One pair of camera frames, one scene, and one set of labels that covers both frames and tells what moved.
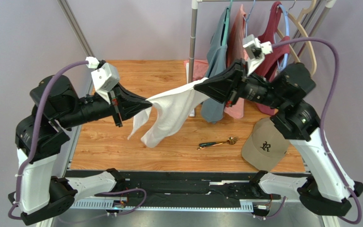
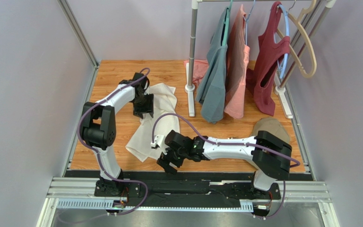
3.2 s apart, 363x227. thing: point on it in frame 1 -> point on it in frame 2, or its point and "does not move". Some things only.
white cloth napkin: (173, 106) -> (164, 121)
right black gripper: (237, 83) -> (170, 155)
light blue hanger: (288, 24) does not move
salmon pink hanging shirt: (237, 49) does not move
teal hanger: (225, 31) does not move
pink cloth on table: (199, 69) does not move
